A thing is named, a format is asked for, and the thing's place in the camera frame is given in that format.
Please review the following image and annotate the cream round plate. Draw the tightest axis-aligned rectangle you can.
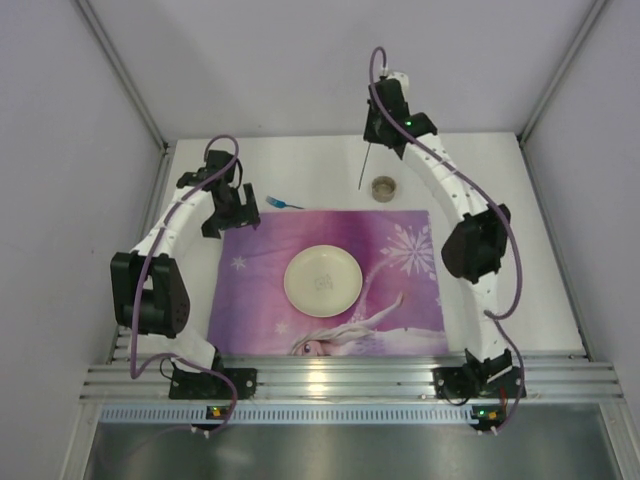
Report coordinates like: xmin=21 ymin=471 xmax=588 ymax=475
xmin=283 ymin=245 xmax=364 ymax=318

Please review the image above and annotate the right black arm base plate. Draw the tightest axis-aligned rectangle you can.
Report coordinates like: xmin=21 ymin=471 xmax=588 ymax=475
xmin=432 ymin=367 xmax=527 ymax=403

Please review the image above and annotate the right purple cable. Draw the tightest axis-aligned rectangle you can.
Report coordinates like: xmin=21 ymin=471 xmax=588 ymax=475
xmin=368 ymin=46 xmax=525 ymax=437

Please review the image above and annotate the blue plastic fork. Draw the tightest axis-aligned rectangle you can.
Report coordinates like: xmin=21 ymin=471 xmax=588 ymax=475
xmin=265 ymin=196 xmax=303 ymax=210

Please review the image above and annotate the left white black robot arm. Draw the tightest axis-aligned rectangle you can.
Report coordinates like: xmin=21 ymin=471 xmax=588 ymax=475
xmin=110 ymin=148 xmax=261 ymax=372

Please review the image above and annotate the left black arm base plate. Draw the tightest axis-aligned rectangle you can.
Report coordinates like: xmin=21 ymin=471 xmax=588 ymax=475
xmin=168 ymin=368 xmax=258 ymax=400

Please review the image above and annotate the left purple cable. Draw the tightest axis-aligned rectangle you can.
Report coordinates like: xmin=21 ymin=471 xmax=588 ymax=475
xmin=129 ymin=134 xmax=245 ymax=437

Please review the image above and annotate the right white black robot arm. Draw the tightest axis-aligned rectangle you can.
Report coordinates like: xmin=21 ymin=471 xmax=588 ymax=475
xmin=363 ymin=74 xmax=513 ymax=405

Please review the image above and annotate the small beige cup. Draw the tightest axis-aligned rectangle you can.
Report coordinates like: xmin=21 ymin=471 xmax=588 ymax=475
xmin=371 ymin=175 xmax=397 ymax=203

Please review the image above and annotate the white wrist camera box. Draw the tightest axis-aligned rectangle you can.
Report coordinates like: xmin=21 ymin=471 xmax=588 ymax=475
xmin=388 ymin=71 xmax=410 ymax=99

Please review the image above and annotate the blue plastic spoon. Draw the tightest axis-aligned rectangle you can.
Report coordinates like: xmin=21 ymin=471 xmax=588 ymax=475
xmin=357 ymin=143 xmax=372 ymax=191

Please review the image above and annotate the grey slotted cable duct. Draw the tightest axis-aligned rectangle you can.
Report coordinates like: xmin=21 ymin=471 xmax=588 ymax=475
xmin=100 ymin=404 xmax=505 ymax=425

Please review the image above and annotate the purple cable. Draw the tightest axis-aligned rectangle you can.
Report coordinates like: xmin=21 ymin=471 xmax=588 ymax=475
xmin=368 ymin=46 xmax=525 ymax=437
xmin=129 ymin=134 xmax=245 ymax=437

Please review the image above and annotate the aluminium rail frame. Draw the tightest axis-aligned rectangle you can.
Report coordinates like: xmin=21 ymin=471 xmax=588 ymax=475
xmin=80 ymin=354 xmax=624 ymax=404

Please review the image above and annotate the purple pink printed cloth mat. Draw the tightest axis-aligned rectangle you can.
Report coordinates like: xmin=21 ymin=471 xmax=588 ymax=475
xmin=208 ymin=210 xmax=449 ymax=356

